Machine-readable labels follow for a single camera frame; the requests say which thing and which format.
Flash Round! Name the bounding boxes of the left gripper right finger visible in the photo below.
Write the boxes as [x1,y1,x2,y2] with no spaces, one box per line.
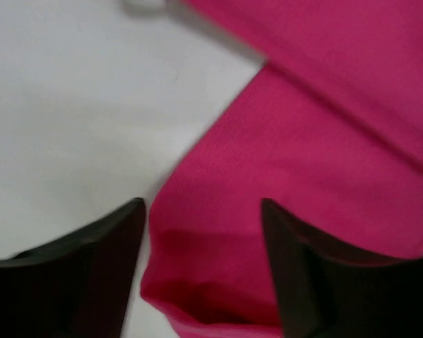
[261,199,423,337]

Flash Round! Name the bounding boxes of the pink trousers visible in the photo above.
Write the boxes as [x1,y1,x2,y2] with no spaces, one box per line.
[141,1,423,337]

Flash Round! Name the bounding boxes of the white clothes rack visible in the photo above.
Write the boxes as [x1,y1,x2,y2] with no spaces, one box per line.
[122,0,166,13]

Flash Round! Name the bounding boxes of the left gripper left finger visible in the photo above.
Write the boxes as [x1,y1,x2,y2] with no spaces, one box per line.
[0,198,146,337]

